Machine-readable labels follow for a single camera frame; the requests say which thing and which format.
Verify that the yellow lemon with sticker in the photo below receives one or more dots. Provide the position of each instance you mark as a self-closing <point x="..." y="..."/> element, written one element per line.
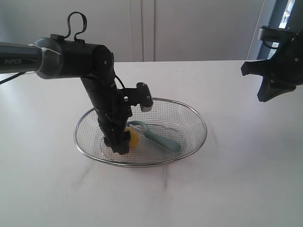
<point x="131" y="139"/>

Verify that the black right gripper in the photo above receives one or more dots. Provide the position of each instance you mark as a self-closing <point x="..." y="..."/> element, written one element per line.
<point x="285" y="68"/>

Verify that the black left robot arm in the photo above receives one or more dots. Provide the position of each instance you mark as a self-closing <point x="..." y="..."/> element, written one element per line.
<point x="56" y="58"/>

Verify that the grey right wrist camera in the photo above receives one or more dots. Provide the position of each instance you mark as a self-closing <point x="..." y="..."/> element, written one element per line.
<point x="277" y="35"/>

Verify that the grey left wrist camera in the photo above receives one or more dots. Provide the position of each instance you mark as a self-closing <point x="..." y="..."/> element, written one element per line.
<point x="138" y="96"/>

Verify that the oval wire mesh basket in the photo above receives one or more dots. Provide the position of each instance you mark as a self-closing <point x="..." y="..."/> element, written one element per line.
<point x="169" y="118"/>

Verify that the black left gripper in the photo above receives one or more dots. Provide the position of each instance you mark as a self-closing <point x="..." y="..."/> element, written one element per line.
<point x="112" y="119"/>

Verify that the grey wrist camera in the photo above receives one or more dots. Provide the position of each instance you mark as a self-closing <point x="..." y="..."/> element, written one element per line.
<point x="277" y="35"/>
<point x="138" y="96"/>

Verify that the teal handled peeler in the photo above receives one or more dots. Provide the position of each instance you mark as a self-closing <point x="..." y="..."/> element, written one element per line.
<point x="144" y="129"/>

